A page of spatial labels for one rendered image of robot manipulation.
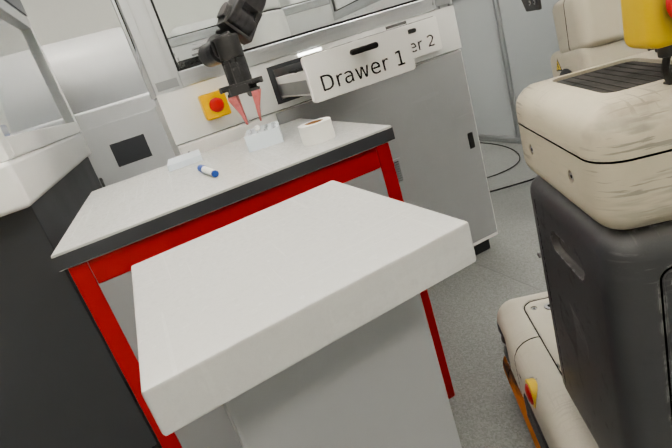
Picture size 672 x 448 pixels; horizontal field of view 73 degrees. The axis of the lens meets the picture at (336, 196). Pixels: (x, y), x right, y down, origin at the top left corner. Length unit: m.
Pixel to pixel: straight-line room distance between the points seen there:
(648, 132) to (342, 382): 0.34
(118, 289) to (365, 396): 0.51
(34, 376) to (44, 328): 0.12
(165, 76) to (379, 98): 0.67
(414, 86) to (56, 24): 3.58
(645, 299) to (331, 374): 0.31
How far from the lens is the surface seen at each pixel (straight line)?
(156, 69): 1.39
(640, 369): 0.59
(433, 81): 1.67
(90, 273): 0.85
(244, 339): 0.34
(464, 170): 1.78
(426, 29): 1.65
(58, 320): 1.33
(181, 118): 1.39
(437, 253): 0.39
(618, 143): 0.47
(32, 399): 1.43
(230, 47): 1.11
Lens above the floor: 0.93
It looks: 17 degrees down
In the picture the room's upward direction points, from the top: 17 degrees counter-clockwise
